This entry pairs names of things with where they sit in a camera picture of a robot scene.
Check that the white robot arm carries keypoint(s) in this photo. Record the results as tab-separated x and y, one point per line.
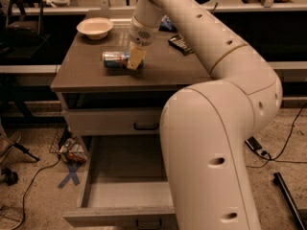
203	127

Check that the closed grey top drawer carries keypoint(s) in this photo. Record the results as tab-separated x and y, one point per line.
114	121

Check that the blue chip bag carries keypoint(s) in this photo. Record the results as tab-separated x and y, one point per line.
167	25

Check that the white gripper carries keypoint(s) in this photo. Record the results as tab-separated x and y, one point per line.
141	35

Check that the white ceramic bowl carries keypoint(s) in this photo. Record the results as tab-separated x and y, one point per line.
95	28

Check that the open grey middle drawer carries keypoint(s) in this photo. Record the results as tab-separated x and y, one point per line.
124	185

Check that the grey drawer cabinet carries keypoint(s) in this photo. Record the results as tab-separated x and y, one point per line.
83	82

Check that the blue silver redbull can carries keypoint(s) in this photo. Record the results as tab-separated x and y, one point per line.
116	59

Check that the black power adapter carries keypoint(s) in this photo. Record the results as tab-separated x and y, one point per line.
253	144

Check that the black tripod leg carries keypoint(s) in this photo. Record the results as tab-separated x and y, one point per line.
8	143

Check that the blue tape cross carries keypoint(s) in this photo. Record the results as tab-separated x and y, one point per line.
71	176

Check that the snack packets on floor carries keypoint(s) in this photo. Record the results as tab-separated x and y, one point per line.
72	152

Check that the black chair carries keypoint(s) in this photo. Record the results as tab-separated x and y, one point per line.
22	35

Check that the black caster wheel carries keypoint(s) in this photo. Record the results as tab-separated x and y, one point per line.
9	176

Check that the black pole on floor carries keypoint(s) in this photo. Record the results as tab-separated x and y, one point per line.
298	218

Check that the black snack bar wrapper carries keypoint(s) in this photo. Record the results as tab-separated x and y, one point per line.
178	43

